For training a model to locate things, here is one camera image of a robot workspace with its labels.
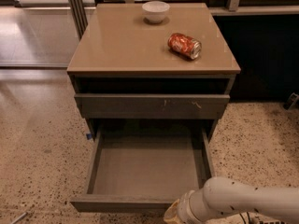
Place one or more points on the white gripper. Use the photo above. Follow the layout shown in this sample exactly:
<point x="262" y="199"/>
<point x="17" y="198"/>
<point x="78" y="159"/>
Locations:
<point x="183" y="206"/>

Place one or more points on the grey drawer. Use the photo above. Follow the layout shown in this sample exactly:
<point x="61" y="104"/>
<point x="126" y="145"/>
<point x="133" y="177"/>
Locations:
<point x="144" y="173"/>
<point x="151" y="106"/>

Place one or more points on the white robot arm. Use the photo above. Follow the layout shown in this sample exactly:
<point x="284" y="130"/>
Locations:
<point x="222" y="197"/>

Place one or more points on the grey top drawer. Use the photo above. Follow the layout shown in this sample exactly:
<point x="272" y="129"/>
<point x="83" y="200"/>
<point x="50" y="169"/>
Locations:
<point x="151" y="106"/>

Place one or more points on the grey drawer cabinet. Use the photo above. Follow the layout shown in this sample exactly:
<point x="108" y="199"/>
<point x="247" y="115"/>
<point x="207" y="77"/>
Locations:
<point x="122" y="53"/>

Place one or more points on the blue tape piece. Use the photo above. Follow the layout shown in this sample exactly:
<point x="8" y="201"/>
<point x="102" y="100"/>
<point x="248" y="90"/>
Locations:
<point x="89" y="136"/>

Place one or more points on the red soda can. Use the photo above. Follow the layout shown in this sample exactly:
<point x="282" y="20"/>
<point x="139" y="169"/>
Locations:
<point x="185" y="45"/>

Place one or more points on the white ceramic bowl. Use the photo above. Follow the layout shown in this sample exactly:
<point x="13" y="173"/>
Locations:
<point x="155" y="11"/>

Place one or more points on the dark wall device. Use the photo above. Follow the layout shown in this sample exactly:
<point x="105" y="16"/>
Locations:
<point x="292" y="100"/>

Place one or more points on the grey window frame post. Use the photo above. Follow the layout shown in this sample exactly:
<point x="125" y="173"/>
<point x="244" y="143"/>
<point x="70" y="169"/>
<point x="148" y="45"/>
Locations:
<point x="79" y="16"/>

